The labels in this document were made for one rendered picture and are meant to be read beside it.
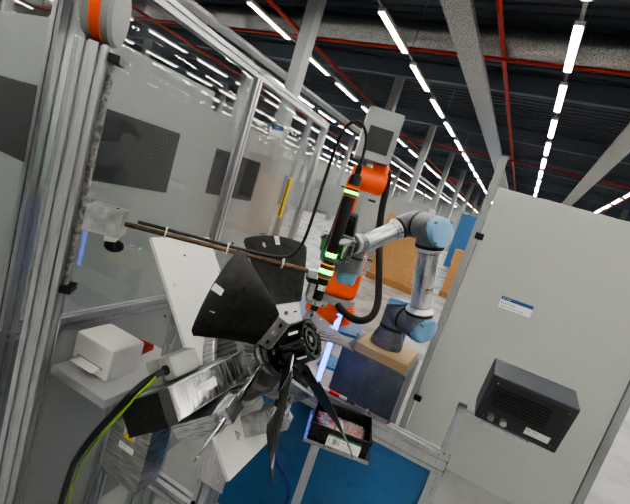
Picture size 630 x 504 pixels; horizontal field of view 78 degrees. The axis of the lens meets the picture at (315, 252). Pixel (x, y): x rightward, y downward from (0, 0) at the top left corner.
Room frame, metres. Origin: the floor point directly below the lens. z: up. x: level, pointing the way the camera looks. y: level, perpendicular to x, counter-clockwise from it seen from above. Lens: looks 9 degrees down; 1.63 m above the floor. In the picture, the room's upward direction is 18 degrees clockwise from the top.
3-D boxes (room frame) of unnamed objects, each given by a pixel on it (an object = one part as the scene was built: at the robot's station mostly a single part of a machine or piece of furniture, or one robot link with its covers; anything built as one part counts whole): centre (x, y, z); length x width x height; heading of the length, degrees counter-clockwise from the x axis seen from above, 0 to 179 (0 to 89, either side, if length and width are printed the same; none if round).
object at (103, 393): (1.25, 0.51, 0.84); 0.36 x 0.24 x 0.03; 160
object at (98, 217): (1.00, 0.56, 1.39); 0.10 x 0.07 x 0.08; 105
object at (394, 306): (1.74, -0.45, 1.21); 0.13 x 0.12 x 0.14; 30
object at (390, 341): (1.74, -0.44, 1.09); 0.15 x 0.15 x 0.10
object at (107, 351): (1.18, 0.56, 0.91); 0.17 x 0.16 x 0.11; 70
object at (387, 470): (1.47, -0.27, 0.45); 0.82 x 0.01 x 0.66; 70
